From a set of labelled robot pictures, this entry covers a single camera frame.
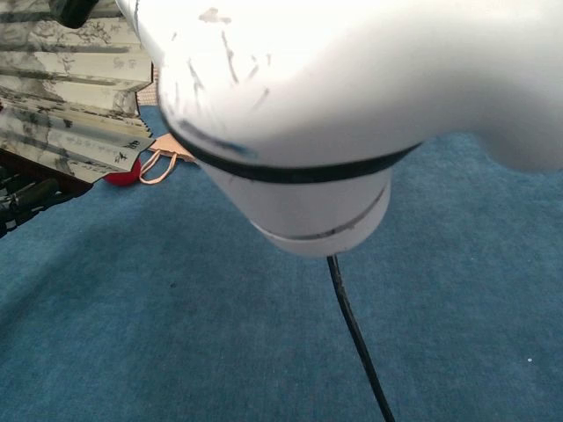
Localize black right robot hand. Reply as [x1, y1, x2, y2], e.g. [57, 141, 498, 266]
[58, 0, 99, 29]

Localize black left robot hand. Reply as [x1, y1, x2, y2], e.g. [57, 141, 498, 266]
[0, 167, 77, 239]

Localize paper folding fan red ribs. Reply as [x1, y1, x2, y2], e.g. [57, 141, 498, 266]
[0, 0, 155, 197]

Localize red apple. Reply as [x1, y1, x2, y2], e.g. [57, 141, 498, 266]
[104, 158, 143, 188]

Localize woven folding screen panel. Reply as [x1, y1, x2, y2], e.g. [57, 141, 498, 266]
[136, 60, 160, 107]

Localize brown paper bag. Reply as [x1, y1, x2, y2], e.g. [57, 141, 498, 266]
[139, 133, 200, 185]

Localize teal table cloth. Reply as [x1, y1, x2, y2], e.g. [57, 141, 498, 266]
[0, 104, 563, 422]

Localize black cable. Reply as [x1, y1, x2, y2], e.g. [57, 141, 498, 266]
[326, 253, 397, 422]

